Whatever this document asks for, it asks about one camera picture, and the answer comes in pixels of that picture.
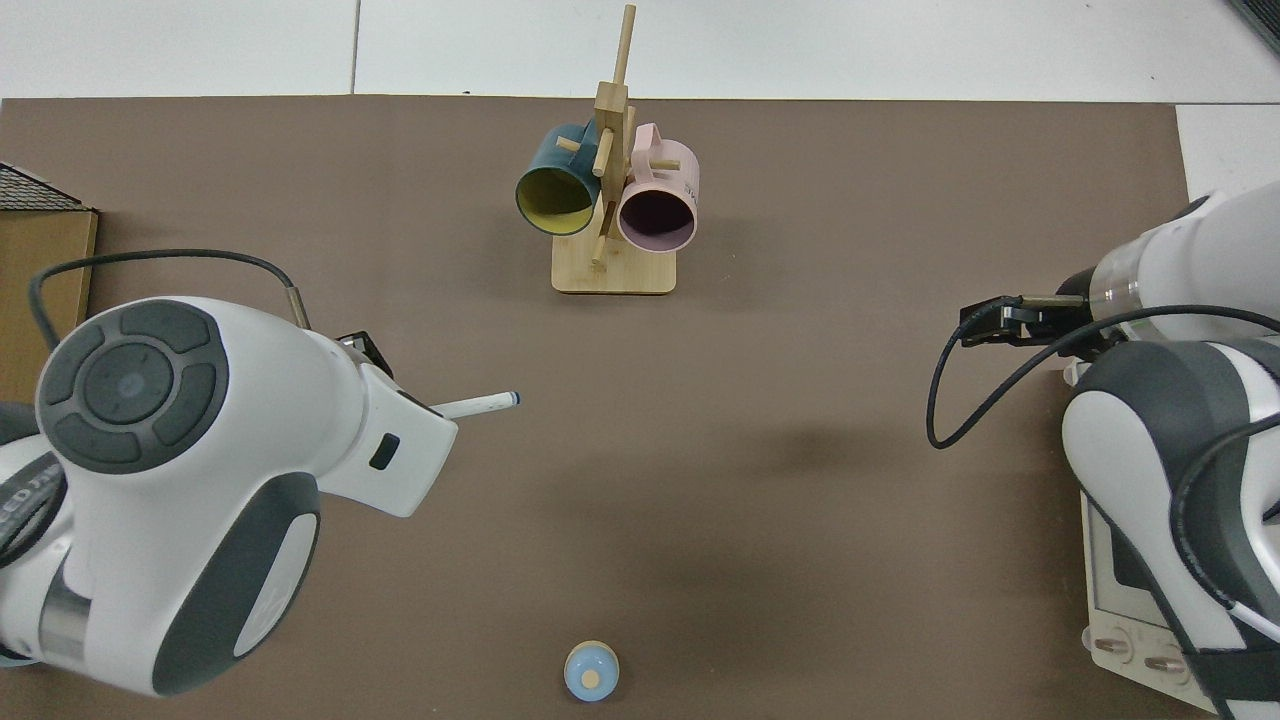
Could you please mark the pale toaster oven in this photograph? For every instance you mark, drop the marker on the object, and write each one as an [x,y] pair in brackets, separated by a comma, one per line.
[1130,620]

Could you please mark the wooden cup stand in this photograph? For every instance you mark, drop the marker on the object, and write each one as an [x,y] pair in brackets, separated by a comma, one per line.
[612,272]

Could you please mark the white marker with blue cap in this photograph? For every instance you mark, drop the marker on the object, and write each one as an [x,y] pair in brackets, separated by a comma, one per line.
[480,404]

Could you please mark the small blue round thing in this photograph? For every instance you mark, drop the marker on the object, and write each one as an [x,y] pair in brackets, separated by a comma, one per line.
[591,672]

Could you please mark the pink cup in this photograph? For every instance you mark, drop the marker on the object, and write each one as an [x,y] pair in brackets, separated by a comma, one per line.
[668,175]

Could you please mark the brown table cloth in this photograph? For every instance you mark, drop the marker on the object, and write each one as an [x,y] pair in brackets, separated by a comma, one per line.
[700,450]

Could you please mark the dark teal cup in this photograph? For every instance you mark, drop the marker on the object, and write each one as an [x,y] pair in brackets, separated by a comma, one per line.
[548,160]

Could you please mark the dark background equipment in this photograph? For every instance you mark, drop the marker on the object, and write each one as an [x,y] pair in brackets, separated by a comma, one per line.
[1262,20]

